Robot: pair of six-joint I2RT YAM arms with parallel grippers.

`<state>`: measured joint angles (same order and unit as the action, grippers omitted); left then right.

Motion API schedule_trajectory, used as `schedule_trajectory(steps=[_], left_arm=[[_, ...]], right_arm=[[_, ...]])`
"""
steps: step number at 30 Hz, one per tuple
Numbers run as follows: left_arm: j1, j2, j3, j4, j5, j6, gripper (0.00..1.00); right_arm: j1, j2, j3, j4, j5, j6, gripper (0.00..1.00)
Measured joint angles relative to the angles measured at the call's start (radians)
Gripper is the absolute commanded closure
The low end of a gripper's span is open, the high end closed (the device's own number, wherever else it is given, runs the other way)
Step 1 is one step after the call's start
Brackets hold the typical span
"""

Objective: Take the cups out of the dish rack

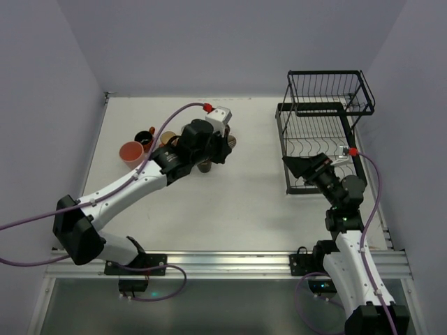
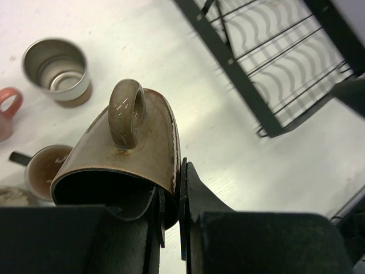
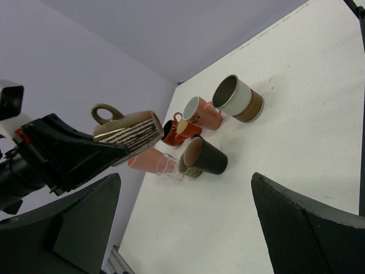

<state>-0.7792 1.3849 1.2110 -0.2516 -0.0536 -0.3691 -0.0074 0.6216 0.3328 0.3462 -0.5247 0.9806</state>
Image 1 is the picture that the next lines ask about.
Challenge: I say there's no black tumbler pink interior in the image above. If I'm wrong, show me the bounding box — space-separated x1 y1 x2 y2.
197 161 212 174

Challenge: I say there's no brown striped mug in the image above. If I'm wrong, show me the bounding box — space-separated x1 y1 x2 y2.
225 125 237 149

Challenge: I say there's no orange glazed mug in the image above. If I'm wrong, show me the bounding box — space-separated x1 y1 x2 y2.
159 131 179 147

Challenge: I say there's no dark red black mug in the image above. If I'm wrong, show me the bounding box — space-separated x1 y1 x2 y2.
134 127 155 153

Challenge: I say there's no tall pink plastic cup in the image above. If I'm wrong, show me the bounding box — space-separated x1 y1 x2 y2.
119 141 145 169

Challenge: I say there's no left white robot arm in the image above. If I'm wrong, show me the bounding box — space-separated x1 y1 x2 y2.
52 119 232 268

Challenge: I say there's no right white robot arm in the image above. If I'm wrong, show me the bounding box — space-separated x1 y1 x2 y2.
283 154 410 334

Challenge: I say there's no right black controller box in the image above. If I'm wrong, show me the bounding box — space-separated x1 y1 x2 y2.
308 279 337 299

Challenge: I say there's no black controller box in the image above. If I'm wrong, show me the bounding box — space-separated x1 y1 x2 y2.
118 278 149 297
308 279 337 299

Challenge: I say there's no left black controller box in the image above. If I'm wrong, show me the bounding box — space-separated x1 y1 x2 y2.
118 278 149 297

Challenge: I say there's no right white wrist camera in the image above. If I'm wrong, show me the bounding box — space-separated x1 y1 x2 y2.
331 146 358 167

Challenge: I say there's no black wire dish rack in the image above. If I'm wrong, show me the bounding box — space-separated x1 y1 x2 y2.
274 71 377 196

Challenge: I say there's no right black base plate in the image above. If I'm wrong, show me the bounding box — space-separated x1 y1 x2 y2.
288 246 325 276

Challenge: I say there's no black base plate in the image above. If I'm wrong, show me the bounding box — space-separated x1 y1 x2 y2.
104 253 168 276
288 246 325 276

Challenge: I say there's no aluminium mounting rail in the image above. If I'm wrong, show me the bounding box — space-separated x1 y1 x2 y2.
45 251 412 280

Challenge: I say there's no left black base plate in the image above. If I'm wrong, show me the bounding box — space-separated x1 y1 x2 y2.
104 253 168 276

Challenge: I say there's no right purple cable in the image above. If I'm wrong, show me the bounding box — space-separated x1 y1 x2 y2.
293 148 401 335

